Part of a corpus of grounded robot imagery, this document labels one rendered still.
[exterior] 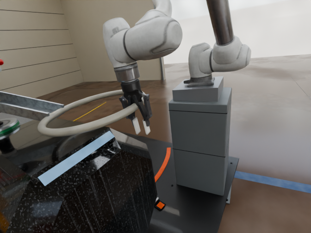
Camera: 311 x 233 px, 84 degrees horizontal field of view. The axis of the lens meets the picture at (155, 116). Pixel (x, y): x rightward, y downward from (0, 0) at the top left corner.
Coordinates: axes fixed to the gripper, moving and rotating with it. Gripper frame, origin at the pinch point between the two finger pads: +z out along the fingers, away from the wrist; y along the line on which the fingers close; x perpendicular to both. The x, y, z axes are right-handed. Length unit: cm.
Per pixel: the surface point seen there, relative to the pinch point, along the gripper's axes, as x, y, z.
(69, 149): 19.9, 22.6, -0.2
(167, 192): -41, 20, 87
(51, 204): 36.5, 17.0, 9.2
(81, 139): 13.0, 23.4, -0.2
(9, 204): 42, 29, 7
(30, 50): -315, 550, -94
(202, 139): -52, -13, 39
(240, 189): -63, -37, 93
